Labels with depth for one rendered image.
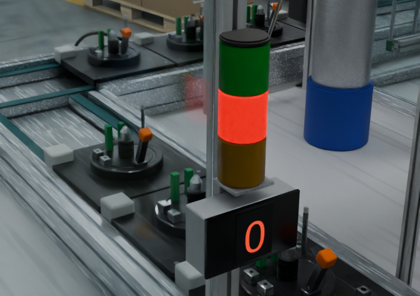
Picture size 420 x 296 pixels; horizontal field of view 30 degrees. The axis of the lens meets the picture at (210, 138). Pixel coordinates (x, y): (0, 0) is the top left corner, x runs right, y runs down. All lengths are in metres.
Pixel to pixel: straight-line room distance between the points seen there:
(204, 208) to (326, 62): 1.04
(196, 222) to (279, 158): 1.01
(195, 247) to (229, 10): 0.25
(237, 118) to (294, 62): 1.51
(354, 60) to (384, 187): 0.29
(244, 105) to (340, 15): 1.01
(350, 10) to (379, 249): 0.55
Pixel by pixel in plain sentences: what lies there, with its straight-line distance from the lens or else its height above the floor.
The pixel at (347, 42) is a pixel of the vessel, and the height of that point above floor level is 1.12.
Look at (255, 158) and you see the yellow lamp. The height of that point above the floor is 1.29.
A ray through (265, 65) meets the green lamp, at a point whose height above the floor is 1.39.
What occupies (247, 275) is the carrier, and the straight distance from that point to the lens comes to 1.13.
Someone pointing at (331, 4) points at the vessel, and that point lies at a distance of 1.76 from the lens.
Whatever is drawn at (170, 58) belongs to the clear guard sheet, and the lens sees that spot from 0.76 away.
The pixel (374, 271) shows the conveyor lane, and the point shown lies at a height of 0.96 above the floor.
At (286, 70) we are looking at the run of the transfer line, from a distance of 2.26.
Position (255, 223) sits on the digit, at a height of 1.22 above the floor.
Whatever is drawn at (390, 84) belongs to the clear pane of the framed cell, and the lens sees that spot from 2.14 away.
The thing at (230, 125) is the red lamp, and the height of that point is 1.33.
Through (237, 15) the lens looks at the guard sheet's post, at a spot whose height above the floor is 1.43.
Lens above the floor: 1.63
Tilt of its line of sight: 24 degrees down
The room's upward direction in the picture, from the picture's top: 1 degrees clockwise
